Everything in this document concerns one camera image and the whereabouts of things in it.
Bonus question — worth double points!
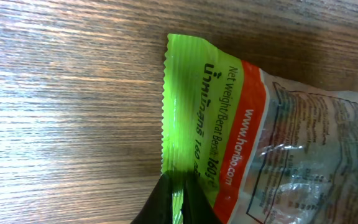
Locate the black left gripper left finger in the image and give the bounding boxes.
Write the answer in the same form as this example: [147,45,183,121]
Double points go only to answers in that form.
[131,173,173,224]

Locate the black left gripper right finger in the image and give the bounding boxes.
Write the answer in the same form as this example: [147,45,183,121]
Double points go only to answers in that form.
[181,173,222,224]

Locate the green gummy candy bag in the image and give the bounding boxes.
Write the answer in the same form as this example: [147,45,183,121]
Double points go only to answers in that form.
[162,34,358,223]

